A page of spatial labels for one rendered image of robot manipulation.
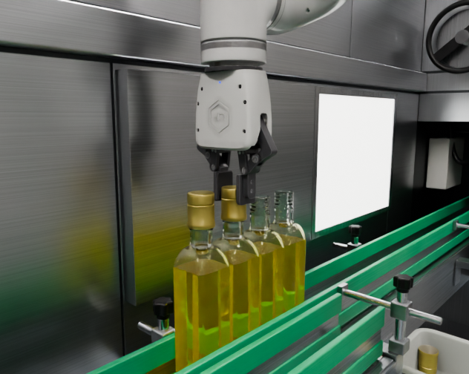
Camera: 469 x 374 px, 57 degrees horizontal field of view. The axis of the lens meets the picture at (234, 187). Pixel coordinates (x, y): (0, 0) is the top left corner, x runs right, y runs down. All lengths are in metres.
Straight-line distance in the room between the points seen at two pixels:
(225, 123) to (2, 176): 0.27
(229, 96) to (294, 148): 0.38
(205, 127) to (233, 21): 0.13
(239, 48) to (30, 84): 0.26
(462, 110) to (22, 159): 1.29
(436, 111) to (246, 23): 1.10
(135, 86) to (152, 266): 0.26
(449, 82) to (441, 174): 0.33
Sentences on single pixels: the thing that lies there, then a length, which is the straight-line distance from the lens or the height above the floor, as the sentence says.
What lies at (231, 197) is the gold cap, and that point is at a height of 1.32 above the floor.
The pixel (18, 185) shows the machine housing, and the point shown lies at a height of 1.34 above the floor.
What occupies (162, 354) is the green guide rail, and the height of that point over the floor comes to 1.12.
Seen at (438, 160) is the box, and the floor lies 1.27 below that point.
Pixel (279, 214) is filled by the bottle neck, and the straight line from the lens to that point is 0.67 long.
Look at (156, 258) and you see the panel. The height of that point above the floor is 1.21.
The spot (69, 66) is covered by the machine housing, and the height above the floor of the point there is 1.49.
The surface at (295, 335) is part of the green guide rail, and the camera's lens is 0.67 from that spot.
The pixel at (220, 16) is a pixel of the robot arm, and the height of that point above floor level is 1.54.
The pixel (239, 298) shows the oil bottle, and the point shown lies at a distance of 0.59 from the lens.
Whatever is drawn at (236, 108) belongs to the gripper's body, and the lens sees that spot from 0.54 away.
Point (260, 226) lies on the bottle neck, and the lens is 0.62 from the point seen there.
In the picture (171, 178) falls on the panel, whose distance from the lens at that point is 0.66.
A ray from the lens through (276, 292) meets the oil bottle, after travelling 0.66.
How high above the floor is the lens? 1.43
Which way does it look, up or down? 9 degrees down
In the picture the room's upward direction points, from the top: straight up
